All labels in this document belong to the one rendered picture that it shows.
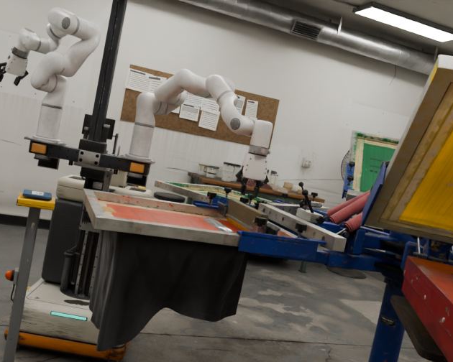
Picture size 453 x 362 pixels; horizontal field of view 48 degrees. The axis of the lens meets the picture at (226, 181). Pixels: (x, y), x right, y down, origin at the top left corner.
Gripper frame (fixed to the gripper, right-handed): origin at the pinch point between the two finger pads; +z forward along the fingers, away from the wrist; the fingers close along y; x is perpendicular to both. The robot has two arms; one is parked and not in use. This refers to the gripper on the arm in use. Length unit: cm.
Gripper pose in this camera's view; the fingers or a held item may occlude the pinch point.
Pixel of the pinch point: (249, 191)
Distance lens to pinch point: 202.5
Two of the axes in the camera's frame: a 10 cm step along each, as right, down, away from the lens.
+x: 3.3, 1.4, -9.3
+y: -9.2, -1.6, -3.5
